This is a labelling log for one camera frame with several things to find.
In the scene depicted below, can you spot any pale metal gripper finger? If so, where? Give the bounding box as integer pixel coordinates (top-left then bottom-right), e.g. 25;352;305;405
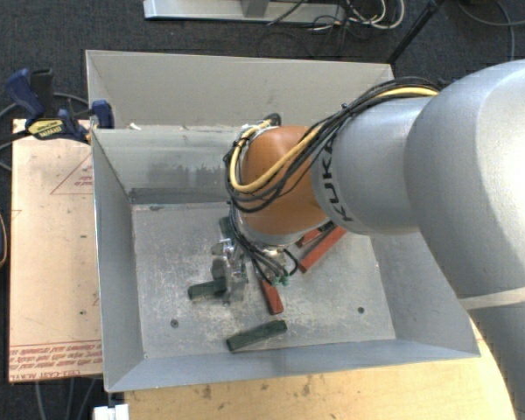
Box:
210;239;237;280
221;259;250;306

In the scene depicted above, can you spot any dark green flat block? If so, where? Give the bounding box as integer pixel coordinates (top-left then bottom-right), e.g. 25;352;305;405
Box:
186;277;228;302
225;319;289;354

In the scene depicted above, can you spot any red-brown flat block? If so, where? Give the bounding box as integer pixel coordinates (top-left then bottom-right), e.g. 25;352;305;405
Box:
260;278;285;316
294;227;325;249
297;226;348;275

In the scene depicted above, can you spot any grey metal bin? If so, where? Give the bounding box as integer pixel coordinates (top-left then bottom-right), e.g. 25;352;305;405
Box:
85;49;482;394

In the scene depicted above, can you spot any brown cardboard board red print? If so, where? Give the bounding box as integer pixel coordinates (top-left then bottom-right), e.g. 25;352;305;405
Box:
8;117;104;384

